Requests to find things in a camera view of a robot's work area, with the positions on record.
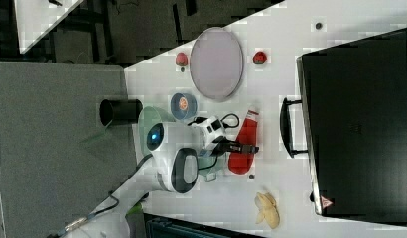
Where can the large strawberry toy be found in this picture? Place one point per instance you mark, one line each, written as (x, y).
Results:
(181, 59)

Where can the green slotted spatula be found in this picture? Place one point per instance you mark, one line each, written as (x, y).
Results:
(96, 135)

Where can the green cup with handle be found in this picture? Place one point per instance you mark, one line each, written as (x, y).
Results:
(211, 167)

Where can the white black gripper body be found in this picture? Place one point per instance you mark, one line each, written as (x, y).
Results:
(212, 135)

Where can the blue bowl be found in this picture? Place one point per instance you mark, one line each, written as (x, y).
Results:
(183, 114)

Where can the silver toaster oven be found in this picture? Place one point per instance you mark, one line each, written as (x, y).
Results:
(354, 104)

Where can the peeled banana toy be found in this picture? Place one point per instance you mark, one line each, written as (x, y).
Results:
(267, 210)

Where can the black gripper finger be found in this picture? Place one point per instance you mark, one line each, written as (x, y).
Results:
(236, 147)

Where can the small red strawberry toy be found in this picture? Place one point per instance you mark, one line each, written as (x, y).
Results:
(259, 58)

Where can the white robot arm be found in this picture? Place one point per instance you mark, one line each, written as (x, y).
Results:
(172, 165)

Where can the orange slice toy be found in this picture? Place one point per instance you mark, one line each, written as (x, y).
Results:
(183, 103)

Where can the grey round plate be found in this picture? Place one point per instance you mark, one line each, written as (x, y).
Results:
(216, 63)

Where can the blue metal frame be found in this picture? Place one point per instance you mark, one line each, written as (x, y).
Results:
(163, 227)

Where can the red ketchup bottle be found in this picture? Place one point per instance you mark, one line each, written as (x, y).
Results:
(240, 163)

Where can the green perforated colander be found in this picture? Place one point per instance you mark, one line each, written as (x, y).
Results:
(148, 117)

